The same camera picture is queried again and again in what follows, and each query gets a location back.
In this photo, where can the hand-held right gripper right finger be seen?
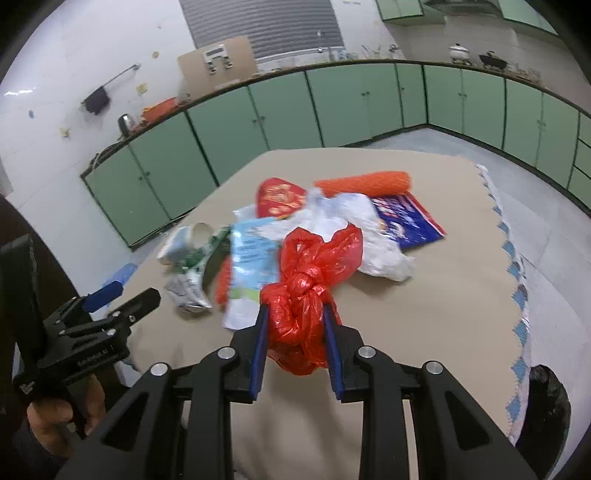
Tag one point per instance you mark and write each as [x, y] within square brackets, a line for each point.
[332, 350]

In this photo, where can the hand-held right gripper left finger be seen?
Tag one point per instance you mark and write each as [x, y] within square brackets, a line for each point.
[261, 350]

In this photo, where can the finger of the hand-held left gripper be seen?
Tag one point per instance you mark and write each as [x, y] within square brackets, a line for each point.
[138, 304]
[104, 295]

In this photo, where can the red plastic bag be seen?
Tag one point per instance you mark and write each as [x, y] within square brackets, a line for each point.
[300, 286]

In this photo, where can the person's left hand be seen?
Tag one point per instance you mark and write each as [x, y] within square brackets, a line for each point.
[48, 417]

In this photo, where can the crumpled green white packet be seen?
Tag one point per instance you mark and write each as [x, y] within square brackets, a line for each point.
[189, 286]

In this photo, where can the white paper cup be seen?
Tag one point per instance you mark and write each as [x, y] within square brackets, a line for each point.
[178, 244]

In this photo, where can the white green salt packet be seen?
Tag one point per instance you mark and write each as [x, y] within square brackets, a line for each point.
[251, 258]

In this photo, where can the white plastic bag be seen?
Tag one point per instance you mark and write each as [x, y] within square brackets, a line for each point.
[371, 249]

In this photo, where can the beige table cover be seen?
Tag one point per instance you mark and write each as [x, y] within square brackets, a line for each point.
[438, 314]

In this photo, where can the blue printed packet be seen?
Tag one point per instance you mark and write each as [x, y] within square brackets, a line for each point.
[411, 221]

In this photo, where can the red round packet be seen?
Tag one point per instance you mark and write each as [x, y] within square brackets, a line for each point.
[279, 197]

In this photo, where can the steel kettle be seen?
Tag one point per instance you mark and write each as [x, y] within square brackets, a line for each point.
[126, 125]

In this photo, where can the orange plastic basin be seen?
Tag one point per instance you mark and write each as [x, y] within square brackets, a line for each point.
[159, 110]

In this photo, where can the black hanging cloth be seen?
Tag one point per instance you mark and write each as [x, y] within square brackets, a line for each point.
[97, 101]

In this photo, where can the white blue patterned tablecloth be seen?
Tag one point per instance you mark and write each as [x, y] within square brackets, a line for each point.
[519, 295]

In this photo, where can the black round stool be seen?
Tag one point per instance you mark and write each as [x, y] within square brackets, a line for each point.
[545, 415]

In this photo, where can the cardboard box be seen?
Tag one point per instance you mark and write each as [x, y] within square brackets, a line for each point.
[203, 78]

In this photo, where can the green base cabinets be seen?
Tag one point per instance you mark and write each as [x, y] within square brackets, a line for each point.
[351, 104]

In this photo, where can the white device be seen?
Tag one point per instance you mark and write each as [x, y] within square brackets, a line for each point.
[216, 55]

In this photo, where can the metal faucet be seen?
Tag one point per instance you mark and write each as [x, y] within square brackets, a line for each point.
[319, 44]

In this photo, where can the grey window blind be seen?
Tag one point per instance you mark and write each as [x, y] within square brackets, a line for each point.
[263, 23]

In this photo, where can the white lidded pot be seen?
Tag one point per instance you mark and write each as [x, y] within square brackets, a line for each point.
[459, 52]

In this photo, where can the black wok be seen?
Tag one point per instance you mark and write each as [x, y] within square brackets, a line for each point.
[491, 60]

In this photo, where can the metal towel rail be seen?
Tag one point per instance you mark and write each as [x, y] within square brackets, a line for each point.
[121, 74]

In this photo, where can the green wall cabinets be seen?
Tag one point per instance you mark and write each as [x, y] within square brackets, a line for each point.
[401, 8]

